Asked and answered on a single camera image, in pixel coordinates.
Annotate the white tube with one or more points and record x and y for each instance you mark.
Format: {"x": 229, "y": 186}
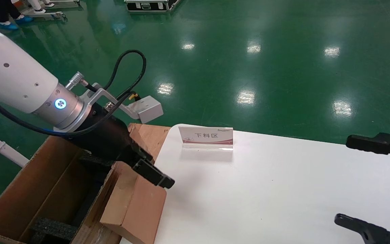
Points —
{"x": 2, "y": 146}

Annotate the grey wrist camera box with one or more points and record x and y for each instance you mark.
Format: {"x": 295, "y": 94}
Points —
{"x": 149, "y": 110}

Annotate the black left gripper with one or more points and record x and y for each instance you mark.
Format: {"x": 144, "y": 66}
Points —
{"x": 105, "y": 135}

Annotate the black aluminium flight case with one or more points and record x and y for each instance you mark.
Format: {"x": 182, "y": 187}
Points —
{"x": 147, "y": 6}

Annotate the small cardboard box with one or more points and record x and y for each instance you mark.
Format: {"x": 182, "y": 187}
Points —
{"x": 141, "y": 210}

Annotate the black foam insert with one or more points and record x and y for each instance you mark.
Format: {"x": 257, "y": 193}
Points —
{"x": 54, "y": 230}
{"x": 93, "y": 159}

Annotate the person in black trousers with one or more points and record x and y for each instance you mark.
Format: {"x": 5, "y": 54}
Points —
{"x": 3, "y": 10}

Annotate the large brown cardboard box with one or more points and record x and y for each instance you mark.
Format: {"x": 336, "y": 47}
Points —
{"x": 19, "y": 183}

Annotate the acrylic sign with Chinese text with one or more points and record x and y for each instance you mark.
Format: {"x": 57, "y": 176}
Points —
{"x": 205, "y": 135}

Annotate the metal robot stand frame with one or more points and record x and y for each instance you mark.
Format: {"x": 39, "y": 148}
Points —
{"x": 56, "y": 14}

